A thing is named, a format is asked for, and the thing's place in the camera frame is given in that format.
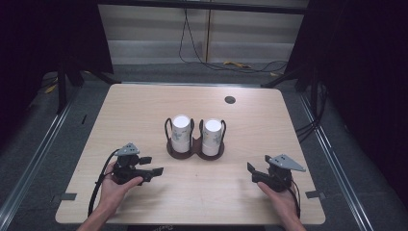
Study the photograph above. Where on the black overhead bar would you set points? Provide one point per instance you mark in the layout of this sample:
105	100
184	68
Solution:
205	6

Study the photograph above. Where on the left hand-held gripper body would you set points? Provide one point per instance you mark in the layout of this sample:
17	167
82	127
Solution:
126	150

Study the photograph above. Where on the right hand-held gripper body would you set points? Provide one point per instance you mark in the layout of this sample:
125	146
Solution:
284	162

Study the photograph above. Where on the dark brown double cup holder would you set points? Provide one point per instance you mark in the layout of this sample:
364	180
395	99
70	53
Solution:
195	148

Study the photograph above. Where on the dark curtain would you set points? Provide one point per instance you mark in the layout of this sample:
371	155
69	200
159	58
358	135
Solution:
38	38
362	64

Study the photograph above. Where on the metal floor rail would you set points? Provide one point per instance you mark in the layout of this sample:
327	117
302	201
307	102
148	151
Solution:
336	160
35	160

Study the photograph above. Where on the black metal stand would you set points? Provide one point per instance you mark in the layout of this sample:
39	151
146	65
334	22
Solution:
61	89
288	77

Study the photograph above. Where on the person's right hand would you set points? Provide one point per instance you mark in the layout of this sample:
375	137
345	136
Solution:
285	203

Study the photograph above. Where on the small yellow floor scrap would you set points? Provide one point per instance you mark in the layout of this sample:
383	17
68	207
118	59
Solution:
50	89

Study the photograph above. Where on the yellow strip on floor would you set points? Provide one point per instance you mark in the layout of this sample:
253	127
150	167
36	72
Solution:
235	64

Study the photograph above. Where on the person's left hand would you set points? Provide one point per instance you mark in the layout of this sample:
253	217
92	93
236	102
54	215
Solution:
112	192

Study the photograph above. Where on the round grey table grommet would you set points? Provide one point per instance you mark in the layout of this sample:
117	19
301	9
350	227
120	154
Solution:
230	99

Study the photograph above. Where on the grey tape strip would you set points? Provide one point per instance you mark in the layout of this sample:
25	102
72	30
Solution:
68	196
315	194

